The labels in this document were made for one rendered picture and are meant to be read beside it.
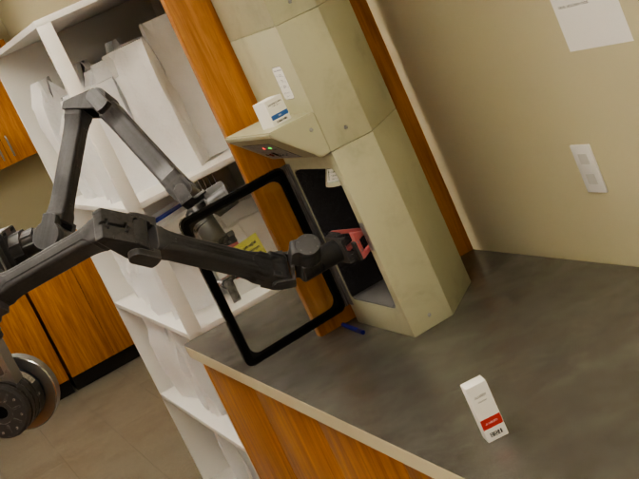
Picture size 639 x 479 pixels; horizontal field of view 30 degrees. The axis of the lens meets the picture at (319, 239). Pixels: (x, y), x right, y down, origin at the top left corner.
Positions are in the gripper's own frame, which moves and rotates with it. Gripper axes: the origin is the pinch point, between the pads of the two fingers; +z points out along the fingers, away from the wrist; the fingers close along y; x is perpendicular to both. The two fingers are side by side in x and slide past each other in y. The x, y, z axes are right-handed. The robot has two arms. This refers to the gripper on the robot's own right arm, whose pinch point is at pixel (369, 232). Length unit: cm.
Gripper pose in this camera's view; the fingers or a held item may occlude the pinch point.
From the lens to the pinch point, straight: 283.0
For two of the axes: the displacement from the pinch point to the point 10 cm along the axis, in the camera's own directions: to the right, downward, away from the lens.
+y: -3.5, -0.5, 9.3
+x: 4.2, 8.8, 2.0
